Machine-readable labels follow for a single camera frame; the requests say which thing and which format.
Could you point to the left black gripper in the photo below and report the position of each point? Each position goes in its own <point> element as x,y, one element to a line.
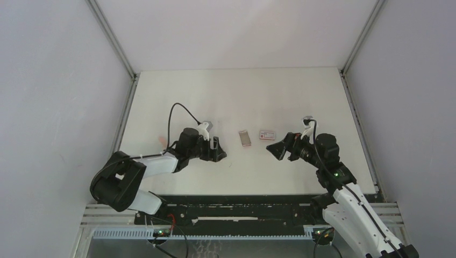
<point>215,155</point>

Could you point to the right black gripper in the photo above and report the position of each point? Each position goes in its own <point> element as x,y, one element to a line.
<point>292,141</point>

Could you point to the red white staple box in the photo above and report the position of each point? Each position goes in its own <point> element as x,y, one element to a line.
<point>267,135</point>

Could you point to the grey staple tray insert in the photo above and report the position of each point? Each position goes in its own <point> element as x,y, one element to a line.
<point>245,138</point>

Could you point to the pink stapler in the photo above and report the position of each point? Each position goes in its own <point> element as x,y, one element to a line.
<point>163,141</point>

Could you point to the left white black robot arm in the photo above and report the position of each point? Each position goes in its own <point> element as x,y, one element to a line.
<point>117,184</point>

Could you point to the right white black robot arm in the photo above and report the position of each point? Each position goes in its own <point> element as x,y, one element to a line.
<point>344,207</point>

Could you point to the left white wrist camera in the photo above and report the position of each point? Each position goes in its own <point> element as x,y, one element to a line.
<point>204,128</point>

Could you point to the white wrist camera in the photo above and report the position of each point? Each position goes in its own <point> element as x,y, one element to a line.
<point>204,128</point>
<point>309,125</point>

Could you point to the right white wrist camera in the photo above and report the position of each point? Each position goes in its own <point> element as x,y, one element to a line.
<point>309,125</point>

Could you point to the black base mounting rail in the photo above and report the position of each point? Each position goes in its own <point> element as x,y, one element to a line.
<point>247,215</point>

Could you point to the right aluminium frame post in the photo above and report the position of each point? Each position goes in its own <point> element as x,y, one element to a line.
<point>373,16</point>

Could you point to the aluminium frame post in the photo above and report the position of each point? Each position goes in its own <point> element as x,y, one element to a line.
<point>373,16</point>
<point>112,39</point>

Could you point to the left aluminium frame post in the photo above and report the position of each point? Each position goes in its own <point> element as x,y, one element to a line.
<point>112,39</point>

